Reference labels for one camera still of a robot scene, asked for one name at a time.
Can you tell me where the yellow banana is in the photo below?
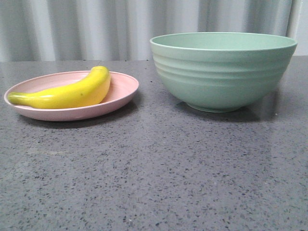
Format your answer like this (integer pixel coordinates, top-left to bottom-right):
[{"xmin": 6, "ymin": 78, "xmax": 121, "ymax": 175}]
[{"xmin": 7, "ymin": 66, "xmax": 111, "ymax": 109}]

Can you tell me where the pink plate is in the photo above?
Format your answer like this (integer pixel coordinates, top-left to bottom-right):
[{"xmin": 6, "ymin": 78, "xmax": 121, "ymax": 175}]
[{"xmin": 4, "ymin": 71, "xmax": 139, "ymax": 121}]

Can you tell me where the green ribbed bowl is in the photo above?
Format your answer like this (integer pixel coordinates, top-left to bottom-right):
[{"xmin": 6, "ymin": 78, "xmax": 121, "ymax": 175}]
[{"xmin": 150, "ymin": 32, "xmax": 297, "ymax": 112}]

